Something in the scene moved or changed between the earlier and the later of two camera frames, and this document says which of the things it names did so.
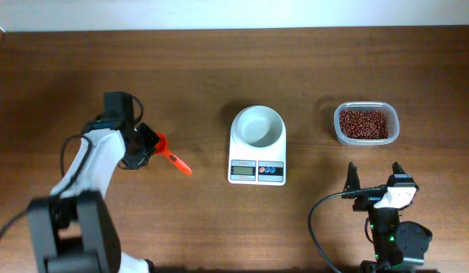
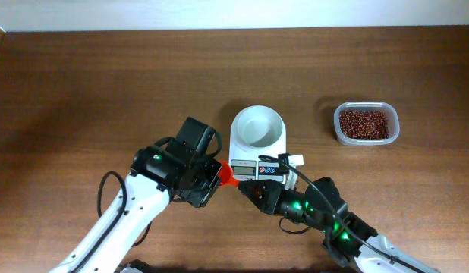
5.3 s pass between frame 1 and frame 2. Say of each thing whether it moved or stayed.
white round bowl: stayed
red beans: stayed
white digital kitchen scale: stayed
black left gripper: moved
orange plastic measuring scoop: moved
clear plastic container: stayed
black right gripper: moved
